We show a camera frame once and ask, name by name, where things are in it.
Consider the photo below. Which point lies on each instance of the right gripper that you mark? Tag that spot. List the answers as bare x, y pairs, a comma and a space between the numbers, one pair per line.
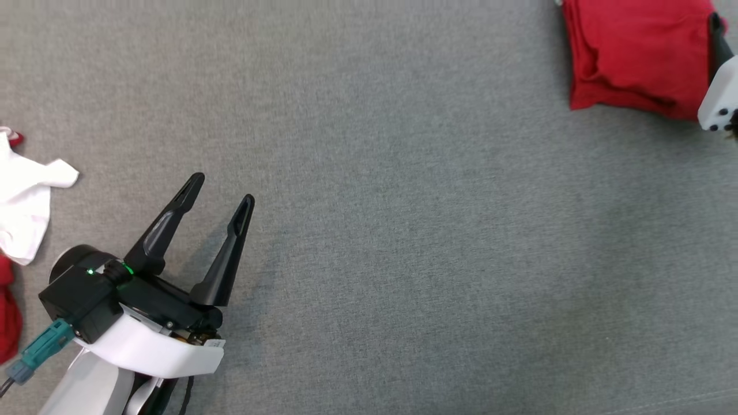
723, 98

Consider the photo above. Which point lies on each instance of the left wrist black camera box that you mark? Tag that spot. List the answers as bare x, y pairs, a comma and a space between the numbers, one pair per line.
81, 302

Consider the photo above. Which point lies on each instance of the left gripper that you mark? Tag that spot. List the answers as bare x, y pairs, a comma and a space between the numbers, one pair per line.
155, 346

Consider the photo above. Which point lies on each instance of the red and white basketball jersey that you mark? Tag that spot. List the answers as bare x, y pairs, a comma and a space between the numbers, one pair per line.
23, 202

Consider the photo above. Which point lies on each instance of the red shorts with white stripe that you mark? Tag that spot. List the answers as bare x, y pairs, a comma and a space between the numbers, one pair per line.
634, 52

